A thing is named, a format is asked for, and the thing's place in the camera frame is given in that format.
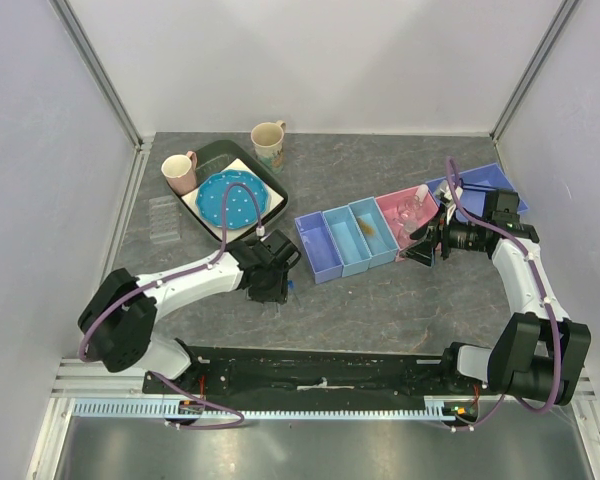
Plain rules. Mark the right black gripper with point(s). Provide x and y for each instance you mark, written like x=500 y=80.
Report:
x=422 y=251

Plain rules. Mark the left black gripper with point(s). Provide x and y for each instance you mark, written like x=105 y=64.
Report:
x=278 y=293

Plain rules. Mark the clear glass flask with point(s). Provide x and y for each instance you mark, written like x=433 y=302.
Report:
x=409 y=226

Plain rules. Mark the clear test tube rack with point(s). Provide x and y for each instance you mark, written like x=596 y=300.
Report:
x=164 y=220

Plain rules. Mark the clear flask white stopper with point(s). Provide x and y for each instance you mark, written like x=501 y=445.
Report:
x=421 y=193

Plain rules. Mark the black wire ring stand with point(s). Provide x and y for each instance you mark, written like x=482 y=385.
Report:
x=471 y=186

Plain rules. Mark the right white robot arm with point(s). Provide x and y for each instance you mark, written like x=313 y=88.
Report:
x=540 y=354

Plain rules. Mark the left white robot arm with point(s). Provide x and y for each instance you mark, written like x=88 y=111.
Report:
x=118 y=322

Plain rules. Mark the pink bin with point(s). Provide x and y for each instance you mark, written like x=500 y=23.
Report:
x=398 y=205

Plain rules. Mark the light blue bin right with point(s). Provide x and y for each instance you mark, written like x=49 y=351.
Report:
x=370 y=212

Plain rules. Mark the light blue bin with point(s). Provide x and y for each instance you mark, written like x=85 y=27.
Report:
x=370 y=212
x=348 y=239

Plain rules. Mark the purple narrow bin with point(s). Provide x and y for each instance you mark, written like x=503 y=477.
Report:
x=319 y=247

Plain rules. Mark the light blue bin left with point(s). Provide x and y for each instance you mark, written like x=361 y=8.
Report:
x=348 y=239

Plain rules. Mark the blue dotted plate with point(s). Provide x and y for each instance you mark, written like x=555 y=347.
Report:
x=238 y=195

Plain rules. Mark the purple large bin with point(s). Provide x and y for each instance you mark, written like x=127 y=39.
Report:
x=489 y=174

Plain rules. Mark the dark green tray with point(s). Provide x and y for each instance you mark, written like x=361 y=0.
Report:
x=217 y=155

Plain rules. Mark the pink and cream mug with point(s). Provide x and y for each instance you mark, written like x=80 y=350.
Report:
x=180 y=172

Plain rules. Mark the beige mug with pattern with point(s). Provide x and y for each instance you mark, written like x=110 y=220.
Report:
x=268 y=141

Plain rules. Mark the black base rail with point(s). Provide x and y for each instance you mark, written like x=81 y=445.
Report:
x=264 y=379

